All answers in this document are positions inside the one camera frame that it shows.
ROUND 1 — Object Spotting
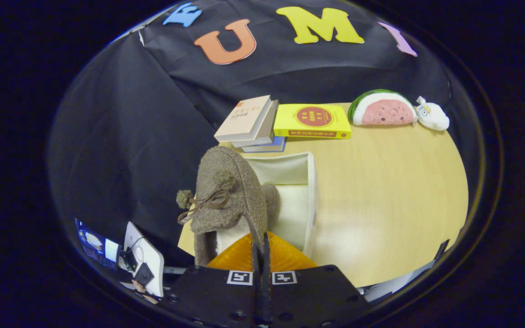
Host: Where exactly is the white flat device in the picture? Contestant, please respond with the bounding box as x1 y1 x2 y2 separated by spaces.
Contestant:
124 221 165 297

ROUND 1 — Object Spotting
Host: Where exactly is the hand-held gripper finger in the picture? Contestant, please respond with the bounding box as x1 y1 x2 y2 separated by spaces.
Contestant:
262 231 371 328
159 231 263 328

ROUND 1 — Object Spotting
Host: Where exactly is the black backdrop cloth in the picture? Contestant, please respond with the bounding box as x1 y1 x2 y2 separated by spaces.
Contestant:
48 0 477 256

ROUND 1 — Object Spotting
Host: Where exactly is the watermelon slice plush toy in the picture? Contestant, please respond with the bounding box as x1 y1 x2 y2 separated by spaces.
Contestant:
348 89 419 127

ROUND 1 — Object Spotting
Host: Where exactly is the blue book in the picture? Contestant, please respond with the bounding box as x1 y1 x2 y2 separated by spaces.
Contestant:
241 136 287 153

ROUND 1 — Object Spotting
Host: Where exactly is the blue printed box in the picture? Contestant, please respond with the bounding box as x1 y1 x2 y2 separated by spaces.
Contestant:
75 218 119 269

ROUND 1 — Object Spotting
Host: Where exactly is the white plush toy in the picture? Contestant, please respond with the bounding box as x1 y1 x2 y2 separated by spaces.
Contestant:
415 96 450 132

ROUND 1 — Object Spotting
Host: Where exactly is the brown fluffy shoe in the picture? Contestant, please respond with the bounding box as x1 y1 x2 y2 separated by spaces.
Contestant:
260 184 282 226
176 146 270 267

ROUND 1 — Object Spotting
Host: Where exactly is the beige fabric storage box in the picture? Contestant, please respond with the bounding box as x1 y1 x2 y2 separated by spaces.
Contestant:
178 152 318 259

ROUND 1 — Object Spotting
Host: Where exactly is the grey book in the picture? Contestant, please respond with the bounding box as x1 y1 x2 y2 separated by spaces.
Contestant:
231 99 280 148

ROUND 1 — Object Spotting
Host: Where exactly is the yellow book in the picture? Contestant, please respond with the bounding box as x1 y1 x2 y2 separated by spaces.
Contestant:
273 103 352 139

